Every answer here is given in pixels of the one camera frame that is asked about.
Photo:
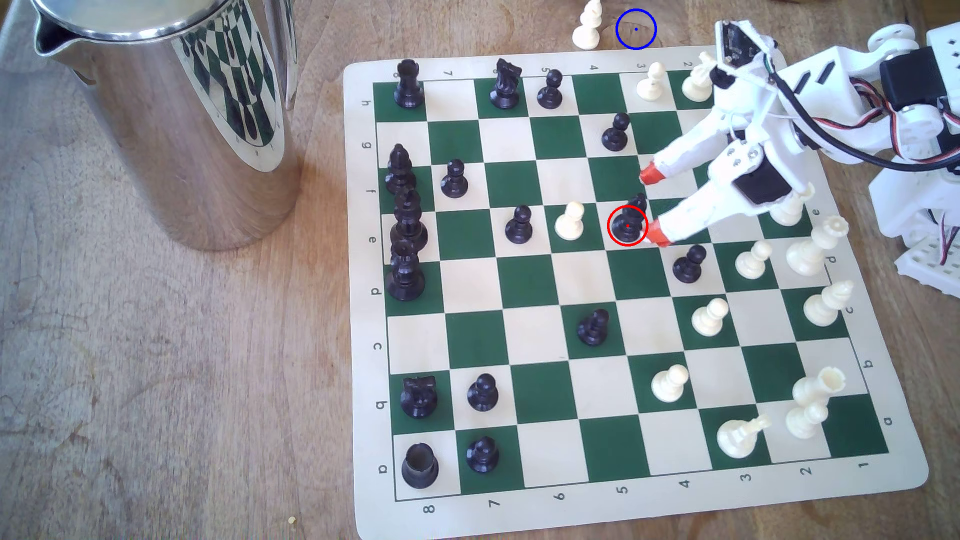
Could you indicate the small gripper camera board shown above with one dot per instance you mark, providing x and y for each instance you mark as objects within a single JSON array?
[{"x": 739, "y": 41}]

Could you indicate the black chess knight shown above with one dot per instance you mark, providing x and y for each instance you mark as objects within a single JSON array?
[
  {"x": 418, "y": 397},
  {"x": 506, "y": 86}
]

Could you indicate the black chess king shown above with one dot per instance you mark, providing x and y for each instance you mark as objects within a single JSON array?
[{"x": 405, "y": 276}]

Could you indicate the white chess queen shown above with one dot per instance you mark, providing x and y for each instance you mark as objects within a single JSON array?
[{"x": 810, "y": 251}]

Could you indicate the white chess pawn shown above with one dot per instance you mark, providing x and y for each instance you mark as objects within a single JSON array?
[
  {"x": 650, "y": 85},
  {"x": 569, "y": 223},
  {"x": 751, "y": 262},
  {"x": 667, "y": 385},
  {"x": 708, "y": 319},
  {"x": 587, "y": 31}
]

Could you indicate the shiny steel pitcher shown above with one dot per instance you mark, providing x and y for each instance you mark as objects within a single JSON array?
[{"x": 187, "y": 150}]

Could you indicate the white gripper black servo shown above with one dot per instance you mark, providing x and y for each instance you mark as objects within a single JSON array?
[{"x": 739, "y": 161}]

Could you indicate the black chess pawn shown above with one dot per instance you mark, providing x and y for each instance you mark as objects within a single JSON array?
[
  {"x": 482, "y": 457},
  {"x": 688, "y": 266},
  {"x": 518, "y": 227},
  {"x": 616, "y": 135},
  {"x": 627, "y": 223},
  {"x": 482, "y": 394},
  {"x": 592, "y": 330},
  {"x": 454, "y": 181},
  {"x": 550, "y": 91}
]

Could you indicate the black chess rook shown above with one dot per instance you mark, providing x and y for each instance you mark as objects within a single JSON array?
[
  {"x": 409, "y": 86},
  {"x": 419, "y": 466}
]

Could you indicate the black chess queen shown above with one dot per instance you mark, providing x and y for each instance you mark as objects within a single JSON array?
[{"x": 409, "y": 225}]

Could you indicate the white chess bishop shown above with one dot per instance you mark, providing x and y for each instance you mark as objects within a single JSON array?
[
  {"x": 823, "y": 306},
  {"x": 737, "y": 439}
]

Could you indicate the black chess bishop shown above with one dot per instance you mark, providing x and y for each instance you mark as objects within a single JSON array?
[{"x": 400, "y": 171}]

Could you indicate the white perforated plate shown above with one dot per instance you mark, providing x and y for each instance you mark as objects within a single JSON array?
[{"x": 930, "y": 264}]

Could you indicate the green and cream chess mat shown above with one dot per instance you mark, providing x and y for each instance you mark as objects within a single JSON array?
[{"x": 525, "y": 281}]

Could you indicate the white chess rook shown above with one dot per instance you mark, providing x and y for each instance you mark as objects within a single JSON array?
[{"x": 787, "y": 216}]

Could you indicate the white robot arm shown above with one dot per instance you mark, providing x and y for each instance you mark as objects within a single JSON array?
[{"x": 832, "y": 75}]

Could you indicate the white chess knight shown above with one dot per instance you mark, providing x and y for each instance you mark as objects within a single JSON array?
[{"x": 696, "y": 84}]

